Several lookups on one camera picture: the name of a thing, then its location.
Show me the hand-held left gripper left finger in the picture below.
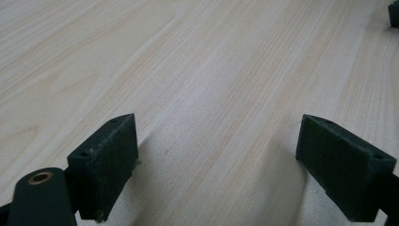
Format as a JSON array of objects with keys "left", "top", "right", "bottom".
[{"left": 66, "top": 113, "right": 139, "bottom": 223}]

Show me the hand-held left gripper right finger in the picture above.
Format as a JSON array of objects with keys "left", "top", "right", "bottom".
[{"left": 295, "top": 114, "right": 397, "bottom": 223}]

